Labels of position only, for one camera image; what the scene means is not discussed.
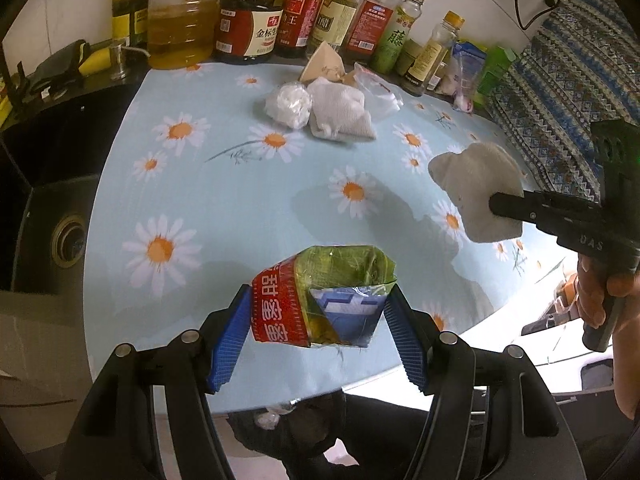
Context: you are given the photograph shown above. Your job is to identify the large soy sauce jug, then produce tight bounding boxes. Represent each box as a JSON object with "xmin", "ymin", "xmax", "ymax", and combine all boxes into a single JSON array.
[{"xmin": 215, "ymin": 0, "xmax": 286, "ymax": 65}]

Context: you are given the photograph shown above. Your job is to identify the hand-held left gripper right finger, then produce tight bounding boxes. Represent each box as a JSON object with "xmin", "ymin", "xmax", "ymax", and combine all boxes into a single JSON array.
[{"xmin": 382, "ymin": 282, "xmax": 587, "ymax": 480}]

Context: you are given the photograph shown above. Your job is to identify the black trash bin bag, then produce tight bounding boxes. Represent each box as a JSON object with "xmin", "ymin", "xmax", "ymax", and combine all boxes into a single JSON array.
[{"xmin": 227, "ymin": 390, "xmax": 348, "ymax": 461}]

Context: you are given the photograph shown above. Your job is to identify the bottle with green label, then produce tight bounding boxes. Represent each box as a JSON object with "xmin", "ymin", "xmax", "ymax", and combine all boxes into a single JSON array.
[{"xmin": 372, "ymin": 0, "xmax": 428, "ymax": 75}]

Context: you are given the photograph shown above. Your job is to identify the red and green snack wrapper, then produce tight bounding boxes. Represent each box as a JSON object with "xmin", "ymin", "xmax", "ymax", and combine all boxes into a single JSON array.
[{"xmin": 250, "ymin": 245, "xmax": 398, "ymax": 350}]

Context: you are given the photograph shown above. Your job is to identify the clear bottle with red label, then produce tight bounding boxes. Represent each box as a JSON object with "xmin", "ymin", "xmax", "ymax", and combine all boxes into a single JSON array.
[{"xmin": 342, "ymin": 0, "xmax": 406, "ymax": 65}]

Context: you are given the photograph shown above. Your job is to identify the clear bottle with beige label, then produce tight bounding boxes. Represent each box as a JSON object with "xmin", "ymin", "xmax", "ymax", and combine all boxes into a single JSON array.
[{"xmin": 310, "ymin": 0, "xmax": 373, "ymax": 53}]

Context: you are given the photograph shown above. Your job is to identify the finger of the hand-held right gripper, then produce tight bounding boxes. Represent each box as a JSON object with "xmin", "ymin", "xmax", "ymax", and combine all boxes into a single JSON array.
[{"xmin": 488, "ymin": 191, "xmax": 543, "ymax": 226}]

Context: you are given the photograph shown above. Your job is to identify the green and yellow label bottle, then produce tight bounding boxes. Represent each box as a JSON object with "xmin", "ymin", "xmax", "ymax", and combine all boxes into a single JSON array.
[{"xmin": 111, "ymin": 0, "xmax": 151, "ymax": 46}]

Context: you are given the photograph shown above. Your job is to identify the brown paper scrap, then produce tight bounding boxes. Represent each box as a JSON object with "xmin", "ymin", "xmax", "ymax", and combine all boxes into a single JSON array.
[{"xmin": 299, "ymin": 41, "xmax": 357, "ymax": 86}]

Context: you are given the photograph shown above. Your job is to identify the person's right hand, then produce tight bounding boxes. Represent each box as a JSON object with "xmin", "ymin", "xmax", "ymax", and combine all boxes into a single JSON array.
[{"xmin": 575, "ymin": 254, "xmax": 640, "ymax": 418}]

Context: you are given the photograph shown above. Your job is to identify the metal soap dispenser pump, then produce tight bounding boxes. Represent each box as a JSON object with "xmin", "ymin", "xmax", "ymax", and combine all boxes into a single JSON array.
[{"xmin": 109, "ymin": 42, "xmax": 151, "ymax": 81}]

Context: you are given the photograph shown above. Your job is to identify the person's black pants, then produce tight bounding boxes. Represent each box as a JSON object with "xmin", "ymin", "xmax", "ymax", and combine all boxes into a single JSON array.
[{"xmin": 280, "ymin": 392, "xmax": 441, "ymax": 480}]

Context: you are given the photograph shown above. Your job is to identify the black kitchen faucet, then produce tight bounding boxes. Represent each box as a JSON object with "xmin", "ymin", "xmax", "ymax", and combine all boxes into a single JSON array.
[{"xmin": 0, "ymin": 42, "xmax": 28, "ymax": 126}]

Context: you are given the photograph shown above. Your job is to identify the blue patterned cloth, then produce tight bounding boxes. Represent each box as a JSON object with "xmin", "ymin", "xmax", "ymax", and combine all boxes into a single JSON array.
[{"xmin": 487, "ymin": 0, "xmax": 640, "ymax": 206}]

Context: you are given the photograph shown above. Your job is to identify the clear plastic bag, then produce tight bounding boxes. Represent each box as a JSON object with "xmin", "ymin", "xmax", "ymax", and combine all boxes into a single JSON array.
[{"xmin": 352, "ymin": 62, "xmax": 405, "ymax": 122}]

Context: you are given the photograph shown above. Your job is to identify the yellow sponge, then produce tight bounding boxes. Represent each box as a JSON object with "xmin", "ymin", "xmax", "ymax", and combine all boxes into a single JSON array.
[{"xmin": 80, "ymin": 46, "xmax": 118, "ymax": 77}]

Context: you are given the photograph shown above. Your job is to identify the green carton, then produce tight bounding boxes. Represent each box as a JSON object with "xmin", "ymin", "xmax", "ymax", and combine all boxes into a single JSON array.
[{"xmin": 472, "ymin": 45, "xmax": 518, "ymax": 108}]

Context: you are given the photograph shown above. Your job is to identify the black cloth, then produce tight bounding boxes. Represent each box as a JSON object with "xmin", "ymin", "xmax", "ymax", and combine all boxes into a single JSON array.
[{"xmin": 30, "ymin": 39, "xmax": 93, "ymax": 88}]

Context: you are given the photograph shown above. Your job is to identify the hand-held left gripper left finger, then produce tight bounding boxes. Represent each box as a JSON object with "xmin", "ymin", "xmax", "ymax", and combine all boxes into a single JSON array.
[{"xmin": 57, "ymin": 284, "xmax": 253, "ymax": 480}]

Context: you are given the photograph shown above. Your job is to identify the dark bottle with red label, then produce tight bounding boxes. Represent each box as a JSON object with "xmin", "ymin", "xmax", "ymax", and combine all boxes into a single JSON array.
[{"xmin": 275, "ymin": 0, "xmax": 332, "ymax": 59}]

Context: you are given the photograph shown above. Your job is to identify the metal sink drain strainer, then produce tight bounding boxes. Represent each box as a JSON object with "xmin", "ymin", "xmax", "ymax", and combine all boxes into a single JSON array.
[{"xmin": 50, "ymin": 214, "xmax": 88, "ymax": 268}]

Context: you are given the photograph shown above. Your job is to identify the blue daisy print tablecloth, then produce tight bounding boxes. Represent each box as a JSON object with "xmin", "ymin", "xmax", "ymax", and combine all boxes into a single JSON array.
[{"xmin": 87, "ymin": 52, "xmax": 576, "ymax": 413}]

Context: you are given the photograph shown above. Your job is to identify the white paper towel bundle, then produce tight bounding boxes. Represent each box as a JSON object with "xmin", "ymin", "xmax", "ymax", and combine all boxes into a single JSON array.
[{"xmin": 306, "ymin": 78, "xmax": 378, "ymax": 143}]

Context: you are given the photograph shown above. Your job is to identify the small yellow cap bottle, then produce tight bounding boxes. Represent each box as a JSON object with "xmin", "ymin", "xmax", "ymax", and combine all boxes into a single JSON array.
[{"xmin": 402, "ymin": 11, "xmax": 466, "ymax": 97}]

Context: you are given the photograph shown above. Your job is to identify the large cooking oil jug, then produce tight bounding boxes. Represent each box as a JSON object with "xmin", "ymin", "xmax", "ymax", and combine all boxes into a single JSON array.
[{"xmin": 146, "ymin": 0, "xmax": 221, "ymax": 71}]

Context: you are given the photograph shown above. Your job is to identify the blue and white plastic bag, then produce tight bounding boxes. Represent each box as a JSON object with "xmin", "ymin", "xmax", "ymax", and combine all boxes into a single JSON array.
[{"xmin": 440, "ymin": 41, "xmax": 488, "ymax": 112}]

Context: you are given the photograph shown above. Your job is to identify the black kitchen sink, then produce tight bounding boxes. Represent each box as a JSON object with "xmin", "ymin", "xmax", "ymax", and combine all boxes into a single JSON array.
[{"xmin": 0, "ymin": 80, "xmax": 141, "ymax": 291}]

